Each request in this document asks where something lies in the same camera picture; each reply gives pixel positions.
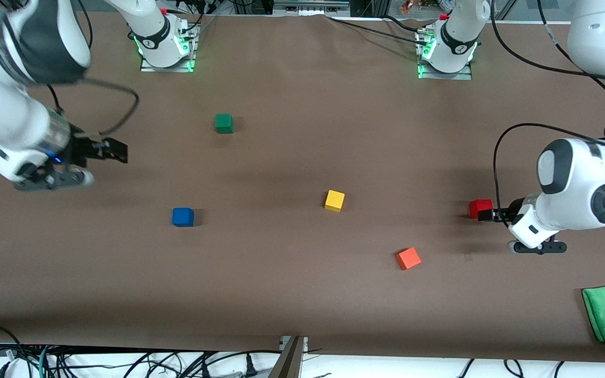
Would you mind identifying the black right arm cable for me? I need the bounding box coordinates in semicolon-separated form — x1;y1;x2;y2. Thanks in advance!
45;78;140;138

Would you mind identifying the red cube block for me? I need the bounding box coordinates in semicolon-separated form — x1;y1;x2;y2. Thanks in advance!
469;199;494;219

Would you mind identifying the black cable on mat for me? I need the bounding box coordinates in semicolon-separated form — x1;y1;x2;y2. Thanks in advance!
381;15;432;32
326;15;421;43

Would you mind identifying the brown table mat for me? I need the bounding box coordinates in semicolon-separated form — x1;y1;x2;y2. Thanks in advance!
0;10;605;364

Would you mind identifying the grey metal table bracket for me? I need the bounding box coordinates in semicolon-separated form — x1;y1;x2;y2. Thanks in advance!
268;336;309;378

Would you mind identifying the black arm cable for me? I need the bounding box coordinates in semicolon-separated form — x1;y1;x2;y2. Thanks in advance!
491;0;605;224
45;78;140;138

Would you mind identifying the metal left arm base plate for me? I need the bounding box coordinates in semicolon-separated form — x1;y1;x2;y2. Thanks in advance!
417;26;474;80

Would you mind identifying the blue cube block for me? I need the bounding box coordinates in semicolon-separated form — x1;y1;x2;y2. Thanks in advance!
172;207;195;227

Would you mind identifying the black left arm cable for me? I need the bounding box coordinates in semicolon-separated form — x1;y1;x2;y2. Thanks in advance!
491;0;605;224

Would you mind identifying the orange cube block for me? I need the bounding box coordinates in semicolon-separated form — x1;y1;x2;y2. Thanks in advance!
395;247;422;271

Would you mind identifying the yellow cube block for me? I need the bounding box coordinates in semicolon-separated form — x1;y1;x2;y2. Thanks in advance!
325;190;346;213

